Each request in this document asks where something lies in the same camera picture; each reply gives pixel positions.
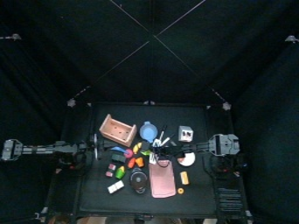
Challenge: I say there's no blue plate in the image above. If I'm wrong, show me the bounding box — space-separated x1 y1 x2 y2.
139 121 160 144

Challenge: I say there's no magenta round toy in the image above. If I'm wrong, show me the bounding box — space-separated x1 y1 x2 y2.
123 148 136 159

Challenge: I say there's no dark green toy piece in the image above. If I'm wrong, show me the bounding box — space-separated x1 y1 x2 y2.
111 153 127 164

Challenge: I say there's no white text label sticker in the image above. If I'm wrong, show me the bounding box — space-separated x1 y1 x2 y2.
216 187 245 213

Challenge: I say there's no white printed cube box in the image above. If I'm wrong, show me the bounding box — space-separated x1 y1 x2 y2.
177 125 195 144

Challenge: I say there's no green and yellow toy fruit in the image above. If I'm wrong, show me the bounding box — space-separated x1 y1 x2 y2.
115 165 127 180

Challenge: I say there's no yellow toy starfruit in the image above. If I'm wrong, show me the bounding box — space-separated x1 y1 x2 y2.
132 142 144 155

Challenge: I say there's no blue toy piece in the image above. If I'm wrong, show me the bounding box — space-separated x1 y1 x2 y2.
109 146 128 154

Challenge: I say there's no yellow toy block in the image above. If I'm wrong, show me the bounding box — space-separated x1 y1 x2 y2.
179 171 191 186

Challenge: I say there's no pink cutting board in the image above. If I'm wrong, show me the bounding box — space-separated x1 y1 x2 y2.
147 159 177 200

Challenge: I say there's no light wooden crate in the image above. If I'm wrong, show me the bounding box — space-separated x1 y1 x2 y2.
97 114 137 148

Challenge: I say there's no white and red plate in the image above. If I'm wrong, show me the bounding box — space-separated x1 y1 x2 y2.
176 151 197 168

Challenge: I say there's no dark round disc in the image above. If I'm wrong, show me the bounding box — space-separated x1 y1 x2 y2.
128 167 149 195

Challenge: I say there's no white toy block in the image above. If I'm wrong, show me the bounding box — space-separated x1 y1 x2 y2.
107 179 127 194

